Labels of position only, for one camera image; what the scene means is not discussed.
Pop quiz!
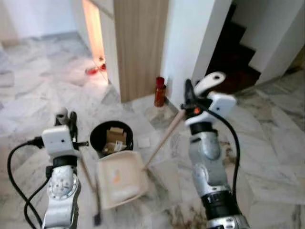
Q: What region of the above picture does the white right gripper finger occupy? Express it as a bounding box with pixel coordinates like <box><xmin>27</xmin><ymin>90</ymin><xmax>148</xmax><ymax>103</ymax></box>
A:
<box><xmin>194</xmin><ymin>72</ymin><xmax>226</xmax><ymax>96</ymax></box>

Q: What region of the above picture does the wooden handled broom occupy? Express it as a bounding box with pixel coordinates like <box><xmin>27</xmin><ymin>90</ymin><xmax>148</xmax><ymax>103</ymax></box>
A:
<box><xmin>76</xmin><ymin>148</ymin><xmax>104</xmax><ymax>227</ymax></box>

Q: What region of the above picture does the cream dustpan with wooden handle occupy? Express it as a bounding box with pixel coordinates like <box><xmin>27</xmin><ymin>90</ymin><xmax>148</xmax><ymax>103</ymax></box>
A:
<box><xmin>97</xmin><ymin>111</ymin><xmax>186</xmax><ymax>210</ymax></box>

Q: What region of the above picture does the small red floor object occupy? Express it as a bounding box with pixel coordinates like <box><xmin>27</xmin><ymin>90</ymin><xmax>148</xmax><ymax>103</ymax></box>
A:
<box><xmin>84</xmin><ymin>62</ymin><xmax>107</xmax><ymax>76</ymax></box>

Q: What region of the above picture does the black round trash bin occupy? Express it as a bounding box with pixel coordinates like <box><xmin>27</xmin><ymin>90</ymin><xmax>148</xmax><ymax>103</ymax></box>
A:
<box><xmin>89</xmin><ymin>120</ymin><xmax>134</xmax><ymax>159</ymax></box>

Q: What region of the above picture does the red bottle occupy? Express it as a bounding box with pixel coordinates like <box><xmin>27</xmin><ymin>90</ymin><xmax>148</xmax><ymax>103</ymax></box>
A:
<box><xmin>153</xmin><ymin>76</ymin><xmax>167</xmax><ymax>107</ymax></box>

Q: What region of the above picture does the dark staircase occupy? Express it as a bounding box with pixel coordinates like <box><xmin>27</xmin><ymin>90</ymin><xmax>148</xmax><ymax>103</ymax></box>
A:
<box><xmin>205</xmin><ymin>2</ymin><xmax>262</xmax><ymax>94</ymax></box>

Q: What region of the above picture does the brown cardboard piece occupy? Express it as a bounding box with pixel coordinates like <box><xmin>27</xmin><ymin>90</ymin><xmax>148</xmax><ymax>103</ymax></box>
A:
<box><xmin>105</xmin><ymin>126</ymin><xmax>128</xmax><ymax>154</ymax></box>

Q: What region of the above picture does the white paper scrap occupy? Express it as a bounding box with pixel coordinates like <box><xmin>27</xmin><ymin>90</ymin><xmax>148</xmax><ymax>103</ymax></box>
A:
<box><xmin>137</xmin><ymin>137</ymin><xmax>151</xmax><ymax>149</ymax></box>

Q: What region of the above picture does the wooden cabinet panel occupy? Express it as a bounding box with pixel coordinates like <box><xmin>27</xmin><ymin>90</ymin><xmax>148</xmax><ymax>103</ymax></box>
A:
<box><xmin>113</xmin><ymin>0</ymin><xmax>170</xmax><ymax>104</ymax></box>

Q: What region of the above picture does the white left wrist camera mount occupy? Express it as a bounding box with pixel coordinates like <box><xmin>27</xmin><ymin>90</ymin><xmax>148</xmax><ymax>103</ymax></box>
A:
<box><xmin>41</xmin><ymin>125</ymin><xmax>77</xmax><ymax>157</ymax></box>

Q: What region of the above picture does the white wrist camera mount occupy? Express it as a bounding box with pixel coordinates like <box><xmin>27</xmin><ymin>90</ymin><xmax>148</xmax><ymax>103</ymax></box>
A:
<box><xmin>207</xmin><ymin>92</ymin><xmax>238</xmax><ymax>118</ymax></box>
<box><xmin>41</xmin><ymin>125</ymin><xmax>77</xmax><ymax>157</ymax></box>

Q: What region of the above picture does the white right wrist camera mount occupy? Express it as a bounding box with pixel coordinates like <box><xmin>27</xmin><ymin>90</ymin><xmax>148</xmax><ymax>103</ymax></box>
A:
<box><xmin>207</xmin><ymin>92</ymin><xmax>238</xmax><ymax>118</ymax></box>

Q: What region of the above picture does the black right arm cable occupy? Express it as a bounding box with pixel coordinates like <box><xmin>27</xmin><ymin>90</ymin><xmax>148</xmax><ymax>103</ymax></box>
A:
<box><xmin>203</xmin><ymin>109</ymin><xmax>241</xmax><ymax>194</ymax></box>

